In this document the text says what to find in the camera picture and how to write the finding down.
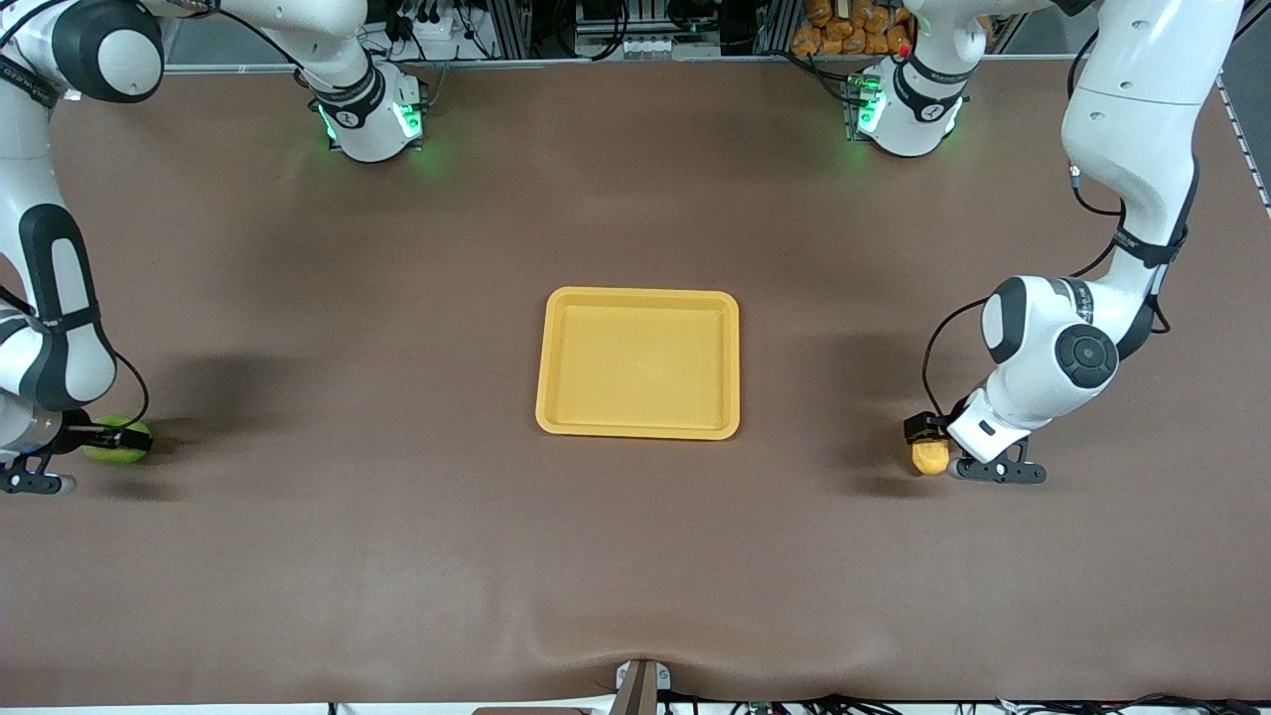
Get white power strip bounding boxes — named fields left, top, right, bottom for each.
left=390, top=14, right=464, bottom=63

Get yellow plastic tray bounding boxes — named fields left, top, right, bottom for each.
left=535, top=287, right=742, bottom=441

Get metal table clamp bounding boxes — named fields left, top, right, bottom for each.
left=614, top=658, right=672, bottom=715

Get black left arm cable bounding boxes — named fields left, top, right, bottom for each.
left=920, top=30, right=1193, bottom=423

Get orange bagged items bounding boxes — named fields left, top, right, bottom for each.
left=791, top=0, right=917, bottom=58

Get aluminium table edge rail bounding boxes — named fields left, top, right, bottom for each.
left=164, top=58, right=1073, bottom=74

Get brown table mat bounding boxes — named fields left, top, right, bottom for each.
left=0, top=58, right=1271, bottom=708

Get green apple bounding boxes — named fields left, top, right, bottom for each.
left=81, top=415, right=154, bottom=467

